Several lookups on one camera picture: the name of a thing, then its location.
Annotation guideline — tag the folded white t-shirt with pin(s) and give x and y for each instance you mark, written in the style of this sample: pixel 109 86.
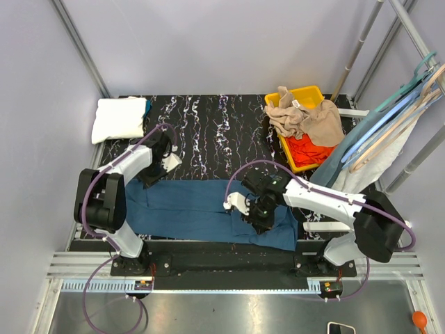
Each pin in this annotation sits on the folded white t-shirt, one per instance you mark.
pixel 120 118

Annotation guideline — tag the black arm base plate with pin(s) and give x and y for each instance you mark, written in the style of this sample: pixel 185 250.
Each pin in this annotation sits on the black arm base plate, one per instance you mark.
pixel 200 266

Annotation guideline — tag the folded teal t-shirt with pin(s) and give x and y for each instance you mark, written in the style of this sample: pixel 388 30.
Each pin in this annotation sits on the folded teal t-shirt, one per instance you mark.
pixel 148 106

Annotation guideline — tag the orange t-shirt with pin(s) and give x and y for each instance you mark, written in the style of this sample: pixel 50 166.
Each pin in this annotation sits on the orange t-shirt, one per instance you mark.
pixel 304 152

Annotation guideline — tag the yellow plastic bin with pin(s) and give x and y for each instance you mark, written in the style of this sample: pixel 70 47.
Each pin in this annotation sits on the yellow plastic bin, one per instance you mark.
pixel 309 96

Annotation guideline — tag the light blue clothes hanger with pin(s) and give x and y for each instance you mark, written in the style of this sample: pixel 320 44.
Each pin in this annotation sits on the light blue clothes hanger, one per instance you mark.
pixel 391 112

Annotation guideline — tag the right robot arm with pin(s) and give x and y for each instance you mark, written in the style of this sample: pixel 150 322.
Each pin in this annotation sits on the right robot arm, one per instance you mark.
pixel 375 226

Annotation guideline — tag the blue t-shirt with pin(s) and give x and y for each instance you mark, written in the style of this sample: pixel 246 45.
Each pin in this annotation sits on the blue t-shirt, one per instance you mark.
pixel 193 210

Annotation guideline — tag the aluminium frame rail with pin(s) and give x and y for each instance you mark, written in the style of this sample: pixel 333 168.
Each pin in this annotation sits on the aluminium frame rail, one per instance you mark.
pixel 92 271

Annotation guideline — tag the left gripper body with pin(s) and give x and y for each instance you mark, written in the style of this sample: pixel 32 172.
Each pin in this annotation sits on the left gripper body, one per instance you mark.
pixel 152 174

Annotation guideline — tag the teal clothes hanger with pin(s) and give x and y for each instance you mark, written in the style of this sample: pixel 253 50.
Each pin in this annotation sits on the teal clothes hanger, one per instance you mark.
pixel 419 74

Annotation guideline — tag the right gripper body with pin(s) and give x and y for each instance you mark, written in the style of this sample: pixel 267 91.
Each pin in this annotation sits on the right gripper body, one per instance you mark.
pixel 261 213

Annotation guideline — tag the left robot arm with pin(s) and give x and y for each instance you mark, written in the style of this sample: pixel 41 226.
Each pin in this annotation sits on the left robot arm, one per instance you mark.
pixel 101 205

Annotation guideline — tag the hanging white towel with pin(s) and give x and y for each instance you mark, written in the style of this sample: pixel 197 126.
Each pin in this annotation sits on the hanging white towel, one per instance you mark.
pixel 355 181

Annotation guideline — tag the wooden clothes hanger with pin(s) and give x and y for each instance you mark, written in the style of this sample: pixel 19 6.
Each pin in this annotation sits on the wooden clothes hanger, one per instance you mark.
pixel 399 124

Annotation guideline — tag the beige t-shirt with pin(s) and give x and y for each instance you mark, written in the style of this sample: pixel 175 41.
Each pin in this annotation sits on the beige t-shirt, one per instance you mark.
pixel 291 118

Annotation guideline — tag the orange spoon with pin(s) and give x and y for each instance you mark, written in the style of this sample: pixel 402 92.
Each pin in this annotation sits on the orange spoon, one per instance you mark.
pixel 420 320

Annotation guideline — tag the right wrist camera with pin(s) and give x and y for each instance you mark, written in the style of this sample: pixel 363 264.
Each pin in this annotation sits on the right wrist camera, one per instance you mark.
pixel 238 202

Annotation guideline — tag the smartphone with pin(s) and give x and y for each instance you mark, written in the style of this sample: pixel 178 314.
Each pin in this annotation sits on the smartphone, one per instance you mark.
pixel 337 328

